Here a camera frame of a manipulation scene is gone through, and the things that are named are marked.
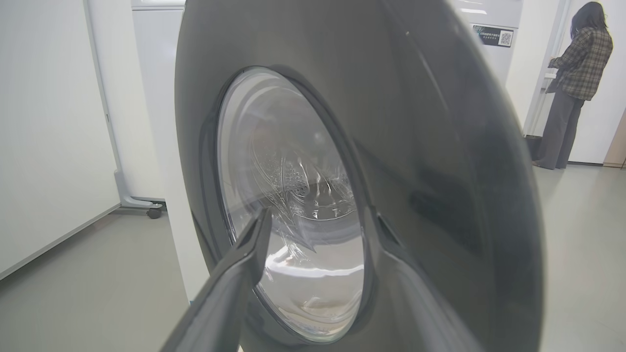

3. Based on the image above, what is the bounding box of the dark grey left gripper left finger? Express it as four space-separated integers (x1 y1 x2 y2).
160 207 272 352

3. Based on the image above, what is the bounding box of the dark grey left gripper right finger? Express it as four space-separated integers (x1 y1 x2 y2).
371 212 485 352

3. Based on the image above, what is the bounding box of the washing machine door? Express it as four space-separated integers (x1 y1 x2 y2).
175 0 546 352

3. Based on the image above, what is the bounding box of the white front-load washing machine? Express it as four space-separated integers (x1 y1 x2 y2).
131 0 524 306

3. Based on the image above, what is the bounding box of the white wheeled partition panel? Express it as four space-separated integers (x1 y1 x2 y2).
84 0 167 220

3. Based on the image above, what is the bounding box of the black QR code sticker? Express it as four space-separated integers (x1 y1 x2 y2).
472 24 514 48

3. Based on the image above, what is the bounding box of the person in plaid shirt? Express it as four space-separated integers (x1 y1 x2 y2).
533 1 614 171

